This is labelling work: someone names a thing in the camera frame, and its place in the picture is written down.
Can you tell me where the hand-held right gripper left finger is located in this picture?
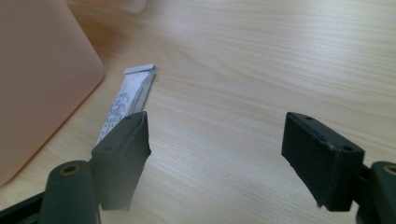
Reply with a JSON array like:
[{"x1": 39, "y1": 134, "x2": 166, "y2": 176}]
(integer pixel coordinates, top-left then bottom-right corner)
[{"x1": 90, "y1": 110, "x2": 152, "y2": 212}]

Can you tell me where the white sachet packet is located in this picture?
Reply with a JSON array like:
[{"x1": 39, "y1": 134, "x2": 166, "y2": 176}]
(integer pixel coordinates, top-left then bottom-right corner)
[{"x1": 95, "y1": 63, "x2": 157, "y2": 147}]

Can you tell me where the pink plastic container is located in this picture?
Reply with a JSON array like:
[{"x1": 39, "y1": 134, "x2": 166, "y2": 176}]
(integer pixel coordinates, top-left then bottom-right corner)
[{"x1": 0, "y1": 0, "x2": 106, "y2": 188}]

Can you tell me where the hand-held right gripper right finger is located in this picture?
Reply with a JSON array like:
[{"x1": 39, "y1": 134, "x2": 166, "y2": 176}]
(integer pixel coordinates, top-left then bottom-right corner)
[{"x1": 280, "y1": 111, "x2": 366, "y2": 213}]

